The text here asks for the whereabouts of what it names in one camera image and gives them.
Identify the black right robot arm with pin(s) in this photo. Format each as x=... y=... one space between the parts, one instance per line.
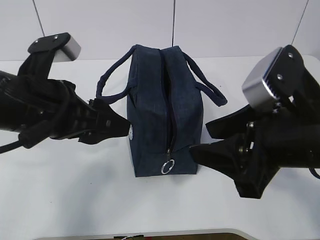
x=292 y=139

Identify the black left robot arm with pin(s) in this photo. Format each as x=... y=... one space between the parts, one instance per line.
x=37 y=108

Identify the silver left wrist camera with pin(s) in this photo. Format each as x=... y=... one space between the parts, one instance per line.
x=64 y=46

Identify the navy blue lunch bag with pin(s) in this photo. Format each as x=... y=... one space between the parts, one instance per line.
x=164 y=106

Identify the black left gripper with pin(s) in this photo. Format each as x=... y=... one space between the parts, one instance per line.
x=72 y=117

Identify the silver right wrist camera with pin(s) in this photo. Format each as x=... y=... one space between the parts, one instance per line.
x=274 y=79

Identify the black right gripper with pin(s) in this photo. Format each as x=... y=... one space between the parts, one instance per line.
x=243 y=160

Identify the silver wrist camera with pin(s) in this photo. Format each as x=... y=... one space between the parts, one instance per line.
x=64 y=46
x=274 y=79

